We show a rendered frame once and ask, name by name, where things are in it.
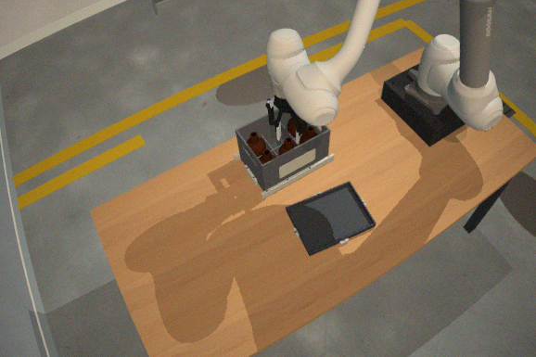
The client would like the grey divided bottle crate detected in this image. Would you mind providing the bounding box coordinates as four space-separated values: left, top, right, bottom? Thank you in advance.
236 113 331 191

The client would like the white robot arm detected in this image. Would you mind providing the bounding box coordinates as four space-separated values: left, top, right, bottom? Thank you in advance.
266 0 504 131

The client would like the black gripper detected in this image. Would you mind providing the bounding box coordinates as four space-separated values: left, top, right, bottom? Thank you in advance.
265 96 307 144

